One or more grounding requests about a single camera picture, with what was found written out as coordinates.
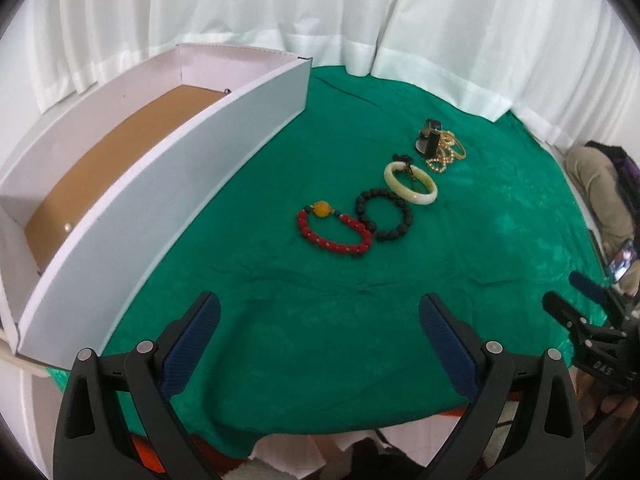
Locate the person's right hand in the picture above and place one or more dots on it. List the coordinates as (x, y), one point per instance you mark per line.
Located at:
(617, 406)

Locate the pale jade bangle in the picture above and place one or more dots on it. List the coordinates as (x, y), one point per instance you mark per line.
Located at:
(419, 196)

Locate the white fluffy cloth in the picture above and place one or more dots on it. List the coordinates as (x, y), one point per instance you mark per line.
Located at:
(300, 457)

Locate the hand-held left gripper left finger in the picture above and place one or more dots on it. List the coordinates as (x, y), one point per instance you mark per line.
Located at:
(192, 347)

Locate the small black clip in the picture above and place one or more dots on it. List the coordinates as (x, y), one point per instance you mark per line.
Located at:
(402, 159)

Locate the green cloth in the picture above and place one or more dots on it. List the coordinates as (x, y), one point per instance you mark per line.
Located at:
(300, 310)

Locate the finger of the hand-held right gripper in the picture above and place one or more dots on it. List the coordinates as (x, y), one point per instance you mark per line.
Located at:
(590, 286)
(562, 309)

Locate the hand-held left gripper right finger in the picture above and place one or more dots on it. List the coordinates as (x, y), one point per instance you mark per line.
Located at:
(447, 352)

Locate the black wristwatch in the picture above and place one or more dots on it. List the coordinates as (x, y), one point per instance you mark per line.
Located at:
(431, 142)

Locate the white curtain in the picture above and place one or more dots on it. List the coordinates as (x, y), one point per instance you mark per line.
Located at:
(300, 10)

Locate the white cardboard box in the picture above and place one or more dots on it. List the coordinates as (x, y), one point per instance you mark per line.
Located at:
(200, 170)

